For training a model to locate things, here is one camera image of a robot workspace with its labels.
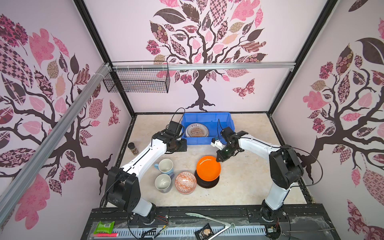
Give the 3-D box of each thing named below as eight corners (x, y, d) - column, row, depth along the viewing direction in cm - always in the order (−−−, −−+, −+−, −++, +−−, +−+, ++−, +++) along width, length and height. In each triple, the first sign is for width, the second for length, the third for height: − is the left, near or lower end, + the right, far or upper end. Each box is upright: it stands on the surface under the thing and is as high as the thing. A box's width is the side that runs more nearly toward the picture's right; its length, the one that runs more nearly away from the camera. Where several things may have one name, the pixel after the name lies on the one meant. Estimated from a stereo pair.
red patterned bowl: (175, 194, 81) (174, 191, 77) (177, 175, 88) (176, 171, 84) (196, 194, 82) (196, 191, 77) (196, 175, 88) (196, 171, 84)
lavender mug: (156, 193, 83) (153, 188, 76) (159, 177, 88) (156, 172, 82) (172, 193, 83) (170, 188, 76) (173, 177, 88) (172, 172, 82)
